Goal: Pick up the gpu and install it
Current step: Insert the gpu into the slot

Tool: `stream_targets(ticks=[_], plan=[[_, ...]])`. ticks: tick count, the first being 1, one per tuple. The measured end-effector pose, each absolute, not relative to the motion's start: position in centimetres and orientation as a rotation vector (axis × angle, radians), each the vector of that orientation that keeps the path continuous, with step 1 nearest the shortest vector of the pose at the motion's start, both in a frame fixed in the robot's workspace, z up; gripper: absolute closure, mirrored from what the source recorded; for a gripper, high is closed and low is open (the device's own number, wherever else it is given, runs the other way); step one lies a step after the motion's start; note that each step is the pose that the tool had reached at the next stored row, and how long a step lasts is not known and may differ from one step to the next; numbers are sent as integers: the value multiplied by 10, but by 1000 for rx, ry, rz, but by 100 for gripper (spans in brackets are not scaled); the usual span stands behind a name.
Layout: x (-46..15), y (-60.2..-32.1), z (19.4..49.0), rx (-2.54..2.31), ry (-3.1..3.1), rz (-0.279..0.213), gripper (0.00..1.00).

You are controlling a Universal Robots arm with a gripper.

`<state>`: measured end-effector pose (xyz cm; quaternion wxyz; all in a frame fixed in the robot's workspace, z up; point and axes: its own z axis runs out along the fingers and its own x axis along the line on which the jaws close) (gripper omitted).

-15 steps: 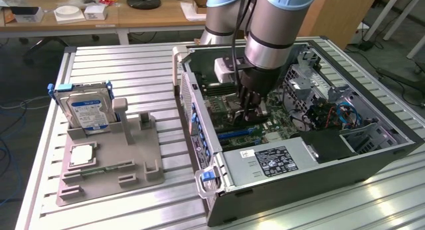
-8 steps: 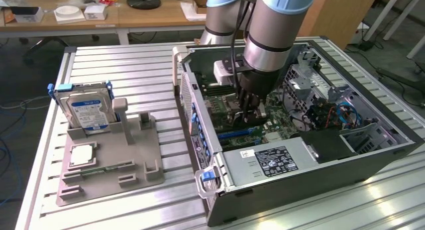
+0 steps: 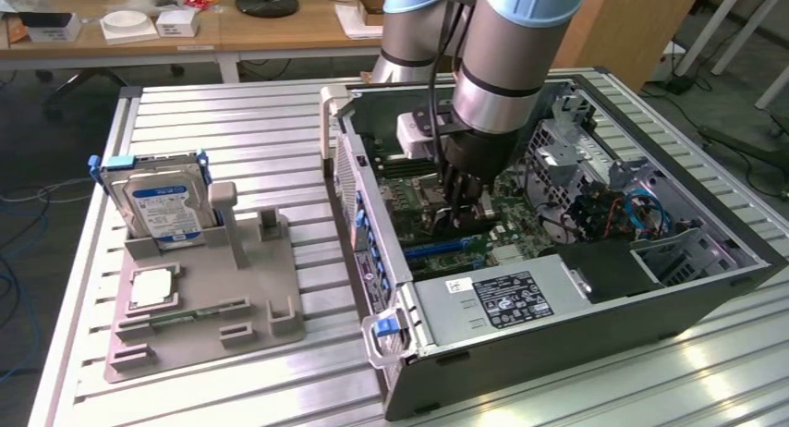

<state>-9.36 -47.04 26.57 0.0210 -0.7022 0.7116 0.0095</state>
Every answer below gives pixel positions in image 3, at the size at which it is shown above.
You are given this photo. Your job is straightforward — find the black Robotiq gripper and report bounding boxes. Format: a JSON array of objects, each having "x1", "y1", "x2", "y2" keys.
[{"x1": 438, "y1": 129, "x2": 520, "y2": 220}]

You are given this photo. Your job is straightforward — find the CPU socket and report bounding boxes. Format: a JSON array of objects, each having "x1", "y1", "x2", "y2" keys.
[{"x1": 411, "y1": 171, "x2": 447, "y2": 212}]

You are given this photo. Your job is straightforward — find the metal drive cage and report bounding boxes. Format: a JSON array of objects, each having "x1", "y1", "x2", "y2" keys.
[{"x1": 530, "y1": 116, "x2": 621, "y2": 220}]

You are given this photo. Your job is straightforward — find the green motherboard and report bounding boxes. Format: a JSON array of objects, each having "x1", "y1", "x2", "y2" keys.
[{"x1": 370, "y1": 147, "x2": 560, "y2": 283}]

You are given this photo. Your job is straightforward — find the blue expansion slot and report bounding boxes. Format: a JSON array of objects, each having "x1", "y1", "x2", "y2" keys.
[{"x1": 402, "y1": 236, "x2": 484, "y2": 261}]

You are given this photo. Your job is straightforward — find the gray power supply unit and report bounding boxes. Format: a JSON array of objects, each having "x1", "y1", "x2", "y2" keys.
[{"x1": 411, "y1": 253, "x2": 598, "y2": 349}]

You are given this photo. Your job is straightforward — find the white paper sheets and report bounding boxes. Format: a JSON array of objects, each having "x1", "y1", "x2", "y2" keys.
[{"x1": 335, "y1": 4, "x2": 386, "y2": 40}]

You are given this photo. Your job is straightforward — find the black power adapter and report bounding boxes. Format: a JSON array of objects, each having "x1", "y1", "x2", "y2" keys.
[{"x1": 663, "y1": 75, "x2": 699, "y2": 95}]

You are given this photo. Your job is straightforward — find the wooden cabinet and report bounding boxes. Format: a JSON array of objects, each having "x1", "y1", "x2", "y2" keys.
[{"x1": 554, "y1": 0, "x2": 708, "y2": 91}]

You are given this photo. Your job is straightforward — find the gray metal disk bay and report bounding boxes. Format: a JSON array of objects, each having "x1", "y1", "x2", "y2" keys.
[{"x1": 628, "y1": 226, "x2": 741, "y2": 289}]

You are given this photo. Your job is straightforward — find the wooden top desk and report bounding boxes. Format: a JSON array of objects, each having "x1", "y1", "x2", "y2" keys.
[
  {"x1": 0, "y1": 0, "x2": 223, "y2": 84},
  {"x1": 219, "y1": 0, "x2": 556, "y2": 84}
]

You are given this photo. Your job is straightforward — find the black floor stand base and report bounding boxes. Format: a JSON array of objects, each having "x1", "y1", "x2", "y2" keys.
[{"x1": 699, "y1": 124, "x2": 789, "y2": 158}]

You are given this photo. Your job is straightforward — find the open black PC case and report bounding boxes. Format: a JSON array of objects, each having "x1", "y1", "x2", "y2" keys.
[{"x1": 320, "y1": 73, "x2": 789, "y2": 421}]

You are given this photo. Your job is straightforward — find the black round lamp base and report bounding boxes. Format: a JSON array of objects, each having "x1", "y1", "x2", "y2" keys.
[{"x1": 235, "y1": 0, "x2": 302, "y2": 18}]

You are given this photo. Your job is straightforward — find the hard disk with blue carrier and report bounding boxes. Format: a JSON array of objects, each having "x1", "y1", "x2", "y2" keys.
[{"x1": 88, "y1": 148, "x2": 218, "y2": 253}]

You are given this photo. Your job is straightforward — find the gray parts rack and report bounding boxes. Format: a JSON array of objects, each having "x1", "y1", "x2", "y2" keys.
[{"x1": 102, "y1": 181, "x2": 307, "y2": 384}]

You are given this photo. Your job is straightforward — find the small white labelled box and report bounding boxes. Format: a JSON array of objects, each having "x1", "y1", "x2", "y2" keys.
[{"x1": 155, "y1": 8, "x2": 203, "y2": 38}]

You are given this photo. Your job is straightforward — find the green RAM stick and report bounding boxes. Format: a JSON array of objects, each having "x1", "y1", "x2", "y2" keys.
[{"x1": 147, "y1": 306, "x2": 234, "y2": 327}]

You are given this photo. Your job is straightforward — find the silver CPU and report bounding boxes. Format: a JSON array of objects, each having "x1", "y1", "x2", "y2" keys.
[{"x1": 128, "y1": 269, "x2": 175, "y2": 309}]

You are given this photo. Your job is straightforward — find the white round holder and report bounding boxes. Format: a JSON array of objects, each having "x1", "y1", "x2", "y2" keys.
[{"x1": 99, "y1": 9, "x2": 160, "y2": 45}]

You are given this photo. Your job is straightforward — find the black chair base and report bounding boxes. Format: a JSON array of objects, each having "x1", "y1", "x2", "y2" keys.
[{"x1": 42, "y1": 68, "x2": 131, "y2": 118}]

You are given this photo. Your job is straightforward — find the white box with black top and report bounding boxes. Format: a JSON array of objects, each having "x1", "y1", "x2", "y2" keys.
[{"x1": 18, "y1": 11, "x2": 83, "y2": 43}]

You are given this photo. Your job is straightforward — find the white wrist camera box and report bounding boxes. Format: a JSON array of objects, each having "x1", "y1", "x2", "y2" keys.
[{"x1": 396, "y1": 111, "x2": 447, "y2": 161}]

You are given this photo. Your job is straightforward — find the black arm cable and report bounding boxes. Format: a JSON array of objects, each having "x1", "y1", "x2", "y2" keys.
[{"x1": 426, "y1": 1, "x2": 474, "y2": 178}]

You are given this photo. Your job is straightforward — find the red wire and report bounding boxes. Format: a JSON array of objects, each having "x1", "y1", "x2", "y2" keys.
[{"x1": 602, "y1": 198, "x2": 620, "y2": 237}]

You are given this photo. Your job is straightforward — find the gray case handle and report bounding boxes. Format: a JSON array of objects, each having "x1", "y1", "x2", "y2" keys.
[
  {"x1": 360, "y1": 306, "x2": 416, "y2": 369},
  {"x1": 320, "y1": 87, "x2": 360, "y2": 163}
]

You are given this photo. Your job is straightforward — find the blue wire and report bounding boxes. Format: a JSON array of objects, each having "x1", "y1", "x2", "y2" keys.
[{"x1": 623, "y1": 191, "x2": 675, "y2": 239}]

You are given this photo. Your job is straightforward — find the white table frame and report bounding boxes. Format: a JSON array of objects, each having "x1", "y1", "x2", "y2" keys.
[{"x1": 675, "y1": 0, "x2": 789, "y2": 109}]

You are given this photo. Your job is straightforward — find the blue floor cable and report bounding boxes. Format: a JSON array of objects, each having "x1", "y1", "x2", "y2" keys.
[{"x1": 0, "y1": 200, "x2": 52, "y2": 382}]

